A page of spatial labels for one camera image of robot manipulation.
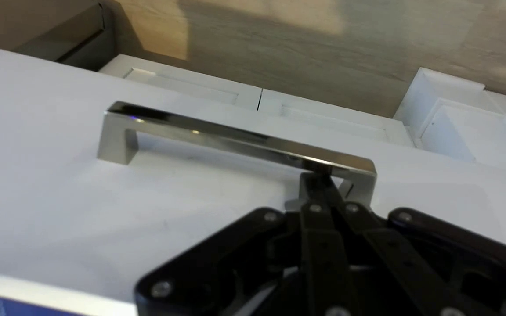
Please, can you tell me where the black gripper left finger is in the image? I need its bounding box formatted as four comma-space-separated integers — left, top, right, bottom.
133, 172, 349, 316

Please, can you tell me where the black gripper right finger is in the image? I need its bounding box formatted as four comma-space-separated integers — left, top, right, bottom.
321, 172, 506, 316

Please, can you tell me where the brushed metal drawer handle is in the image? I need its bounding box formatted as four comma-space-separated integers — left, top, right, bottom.
95, 98, 379, 209

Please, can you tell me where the white kitchen drawer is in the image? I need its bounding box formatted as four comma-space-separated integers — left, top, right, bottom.
0, 40, 506, 309

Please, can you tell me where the white lower cabinet door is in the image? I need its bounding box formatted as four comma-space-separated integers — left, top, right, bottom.
256, 86, 414, 149
98, 53, 265, 111

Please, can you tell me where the white interior door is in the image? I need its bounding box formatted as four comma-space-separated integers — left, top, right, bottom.
393, 65, 506, 181

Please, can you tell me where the blue cloth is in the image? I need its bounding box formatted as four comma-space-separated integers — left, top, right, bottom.
0, 290, 75, 316

